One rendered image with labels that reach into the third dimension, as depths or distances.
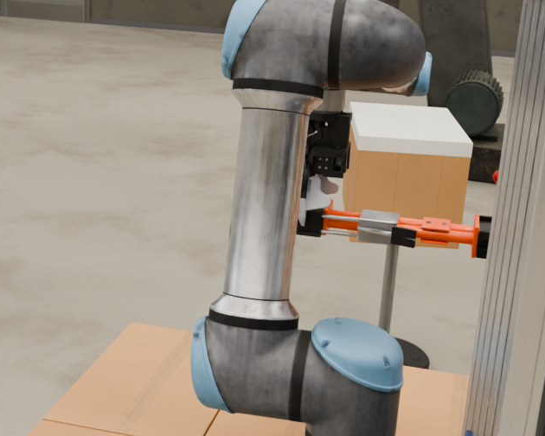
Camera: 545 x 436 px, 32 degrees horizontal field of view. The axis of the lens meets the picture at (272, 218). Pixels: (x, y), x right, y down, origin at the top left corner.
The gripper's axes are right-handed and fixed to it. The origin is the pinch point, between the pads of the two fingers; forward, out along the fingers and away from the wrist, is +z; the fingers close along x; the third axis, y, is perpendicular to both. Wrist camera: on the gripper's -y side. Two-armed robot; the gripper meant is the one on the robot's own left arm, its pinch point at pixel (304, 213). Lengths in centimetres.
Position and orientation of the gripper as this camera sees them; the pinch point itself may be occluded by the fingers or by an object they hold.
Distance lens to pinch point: 176.4
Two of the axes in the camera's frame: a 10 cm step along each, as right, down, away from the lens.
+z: -0.6, 9.5, 3.2
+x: 2.2, -3.0, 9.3
